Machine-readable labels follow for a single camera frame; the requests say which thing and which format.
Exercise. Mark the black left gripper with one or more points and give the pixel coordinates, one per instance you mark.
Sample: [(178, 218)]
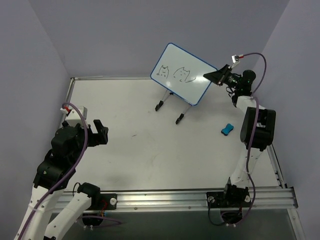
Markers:
[(94, 136)]

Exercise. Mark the blue framed whiteboard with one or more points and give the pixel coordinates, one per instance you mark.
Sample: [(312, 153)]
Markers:
[(182, 73)]

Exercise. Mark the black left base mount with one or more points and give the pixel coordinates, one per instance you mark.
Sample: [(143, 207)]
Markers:
[(108, 201)]

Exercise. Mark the aluminium front rail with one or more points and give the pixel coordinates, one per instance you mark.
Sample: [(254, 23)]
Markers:
[(266, 198)]

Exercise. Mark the metal whiteboard stand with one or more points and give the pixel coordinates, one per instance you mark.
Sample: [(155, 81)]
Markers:
[(174, 103)]

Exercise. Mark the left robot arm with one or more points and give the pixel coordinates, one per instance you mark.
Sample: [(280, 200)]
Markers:
[(52, 177)]

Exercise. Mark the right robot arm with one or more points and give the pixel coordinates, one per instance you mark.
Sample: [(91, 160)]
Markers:
[(256, 134)]

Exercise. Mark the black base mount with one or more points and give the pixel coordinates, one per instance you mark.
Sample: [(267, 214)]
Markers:
[(108, 201), (215, 199)]

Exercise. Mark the blue black eraser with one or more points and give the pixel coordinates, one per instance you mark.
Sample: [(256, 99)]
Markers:
[(227, 129)]

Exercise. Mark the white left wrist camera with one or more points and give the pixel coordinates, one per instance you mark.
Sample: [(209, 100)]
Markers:
[(72, 117)]

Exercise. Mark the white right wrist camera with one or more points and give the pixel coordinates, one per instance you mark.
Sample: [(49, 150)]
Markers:
[(235, 60)]

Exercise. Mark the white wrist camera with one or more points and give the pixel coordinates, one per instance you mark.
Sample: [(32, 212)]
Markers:
[(235, 60), (72, 117)]

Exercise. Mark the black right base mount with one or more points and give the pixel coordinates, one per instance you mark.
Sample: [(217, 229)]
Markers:
[(215, 199)]

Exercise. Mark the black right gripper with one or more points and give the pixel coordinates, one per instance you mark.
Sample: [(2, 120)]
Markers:
[(224, 76)]

